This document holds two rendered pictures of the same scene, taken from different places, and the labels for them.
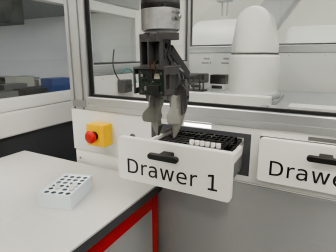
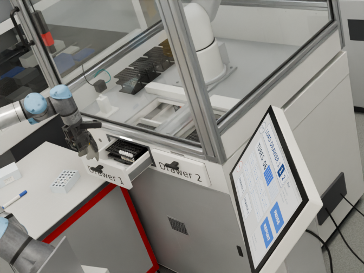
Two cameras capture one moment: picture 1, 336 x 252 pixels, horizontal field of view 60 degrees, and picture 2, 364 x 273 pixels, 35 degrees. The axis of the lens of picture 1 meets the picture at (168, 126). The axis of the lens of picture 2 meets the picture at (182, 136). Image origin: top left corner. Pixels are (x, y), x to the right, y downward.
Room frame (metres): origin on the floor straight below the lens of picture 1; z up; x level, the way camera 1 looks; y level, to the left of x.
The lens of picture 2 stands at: (-1.17, -1.19, 2.22)
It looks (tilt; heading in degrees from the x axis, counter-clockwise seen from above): 31 degrees down; 24
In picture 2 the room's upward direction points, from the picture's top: 18 degrees counter-clockwise
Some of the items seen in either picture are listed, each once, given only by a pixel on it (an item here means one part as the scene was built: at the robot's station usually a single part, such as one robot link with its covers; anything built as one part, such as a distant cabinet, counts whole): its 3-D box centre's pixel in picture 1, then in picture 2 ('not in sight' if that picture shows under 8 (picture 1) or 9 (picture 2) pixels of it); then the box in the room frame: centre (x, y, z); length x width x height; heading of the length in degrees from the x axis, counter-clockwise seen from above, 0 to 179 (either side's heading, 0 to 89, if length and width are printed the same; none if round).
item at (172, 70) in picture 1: (159, 65); (77, 133); (0.59, 0.02, 1.10); 0.09 x 0.08 x 0.12; 152
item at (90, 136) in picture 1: (91, 136); not in sight; (0.88, 0.24, 0.88); 0.04 x 0.03 x 0.04; 62
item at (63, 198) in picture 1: (67, 190); (65, 181); (0.70, 0.26, 0.78); 0.12 x 0.08 x 0.04; 170
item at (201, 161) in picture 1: (170, 165); (105, 170); (0.64, -0.01, 0.87); 0.29 x 0.02 x 0.11; 62
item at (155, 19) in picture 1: (162, 22); (71, 116); (0.59, 0.01, 1.19); 0.08 x 0.08 x 0.05
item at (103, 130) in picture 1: (98, 134); not in sight; (0.91, 0.22, 0.88); 0.07 x 0.05 x 0.07; 62
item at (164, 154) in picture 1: (165, 156); (98, 168); (0.61, 0.01, 0.91); 0.07 x 0.04 x 0.01; 62
